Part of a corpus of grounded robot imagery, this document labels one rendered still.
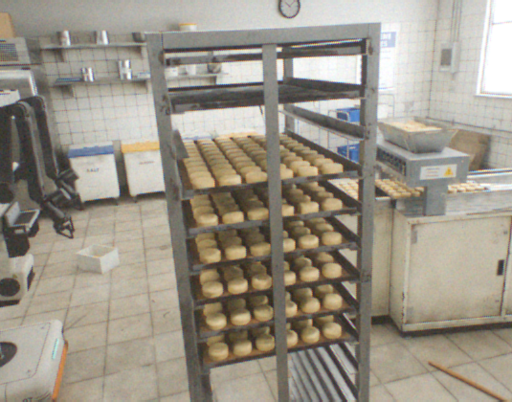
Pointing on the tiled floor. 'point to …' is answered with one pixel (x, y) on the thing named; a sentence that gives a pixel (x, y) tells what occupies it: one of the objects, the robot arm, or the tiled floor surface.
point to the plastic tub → (98, 258)
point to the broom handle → (470, 382)
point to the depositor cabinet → (457, 268)
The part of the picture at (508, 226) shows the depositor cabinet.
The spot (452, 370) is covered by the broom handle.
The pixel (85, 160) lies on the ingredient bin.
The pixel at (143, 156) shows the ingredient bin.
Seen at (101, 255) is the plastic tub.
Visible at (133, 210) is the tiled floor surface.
